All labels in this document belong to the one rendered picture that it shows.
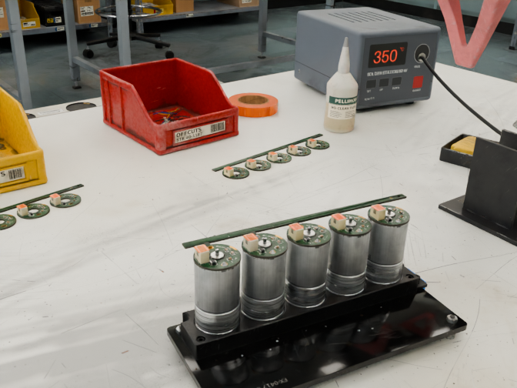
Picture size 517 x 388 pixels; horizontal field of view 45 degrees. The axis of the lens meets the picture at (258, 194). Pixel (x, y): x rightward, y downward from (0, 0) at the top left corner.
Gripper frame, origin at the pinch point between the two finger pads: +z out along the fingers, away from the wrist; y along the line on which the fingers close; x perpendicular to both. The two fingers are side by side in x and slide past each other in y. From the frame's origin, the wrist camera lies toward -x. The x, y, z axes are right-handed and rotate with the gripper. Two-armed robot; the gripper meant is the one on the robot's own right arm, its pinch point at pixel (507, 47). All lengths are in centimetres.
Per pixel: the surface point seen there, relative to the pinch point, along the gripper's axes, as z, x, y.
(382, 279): 11.0, 5.9, 17.4
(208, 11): 77, -396, -218
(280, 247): 7.2, 4.4, 24.4
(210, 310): 9.9, 4.1, 28.6
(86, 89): 90, -289, -75
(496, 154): 7.5, 2.1, 1.7
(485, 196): 11.2, 1.9, 1.7
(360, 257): 8.8, 5.8, 19.5
